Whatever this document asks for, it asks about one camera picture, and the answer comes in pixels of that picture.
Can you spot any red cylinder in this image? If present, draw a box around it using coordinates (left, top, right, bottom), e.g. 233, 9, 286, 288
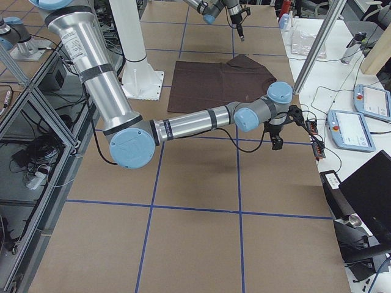
280, 0, 291, 16

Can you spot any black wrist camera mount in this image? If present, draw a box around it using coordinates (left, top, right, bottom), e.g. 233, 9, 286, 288
284, 105, 305, 126
240, 7, 251, 18

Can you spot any far blue teach pendant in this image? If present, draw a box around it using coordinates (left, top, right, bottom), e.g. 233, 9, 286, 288
354, 84, 390, 122

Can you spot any aluminium frame post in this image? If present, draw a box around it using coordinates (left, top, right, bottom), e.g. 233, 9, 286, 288
293, 0, 347, 95

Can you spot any near blue teach pendant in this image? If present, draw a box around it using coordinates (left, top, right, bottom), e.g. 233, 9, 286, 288
327, 110, 376, 153

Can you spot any brown t-shirt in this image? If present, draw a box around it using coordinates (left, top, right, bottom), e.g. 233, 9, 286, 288
167, 54, 277, 114

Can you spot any black power adapter box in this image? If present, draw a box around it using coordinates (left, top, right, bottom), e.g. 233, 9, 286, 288
320, 170, 362, 228

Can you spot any clear plastic bag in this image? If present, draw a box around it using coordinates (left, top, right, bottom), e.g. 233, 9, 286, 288
291, 31, 317, 56

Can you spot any orange terminal strip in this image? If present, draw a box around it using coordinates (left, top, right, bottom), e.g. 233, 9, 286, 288
305, 120, 326, 161

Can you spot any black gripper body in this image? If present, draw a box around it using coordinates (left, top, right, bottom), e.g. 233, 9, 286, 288
230, 13, 245, 41
264, 122, 283, 150

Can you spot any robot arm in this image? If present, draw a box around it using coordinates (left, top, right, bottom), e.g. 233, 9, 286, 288
32, 1, 296, 169
183, 0, 250, 42

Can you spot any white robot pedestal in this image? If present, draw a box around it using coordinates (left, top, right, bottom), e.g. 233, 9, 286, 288
109, 0, 164, 101

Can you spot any blue teach pendant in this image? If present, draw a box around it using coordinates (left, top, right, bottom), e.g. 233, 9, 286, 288
354, 84, 390, 122
327, 110, 376, 153

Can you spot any black laptop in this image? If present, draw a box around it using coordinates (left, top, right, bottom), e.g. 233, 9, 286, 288
339, 150, 390, 244

